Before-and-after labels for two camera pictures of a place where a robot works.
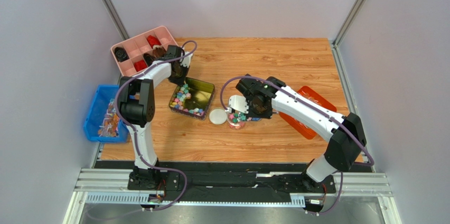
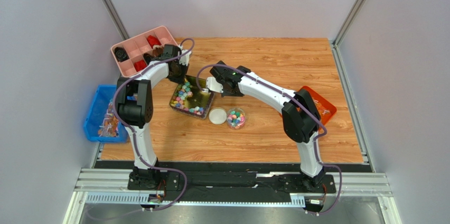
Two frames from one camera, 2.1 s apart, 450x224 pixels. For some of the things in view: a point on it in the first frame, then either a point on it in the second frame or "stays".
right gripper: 251,110 to 218,72
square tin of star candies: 194,98 stays
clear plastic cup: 236,120 stays
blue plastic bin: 102,123 stays
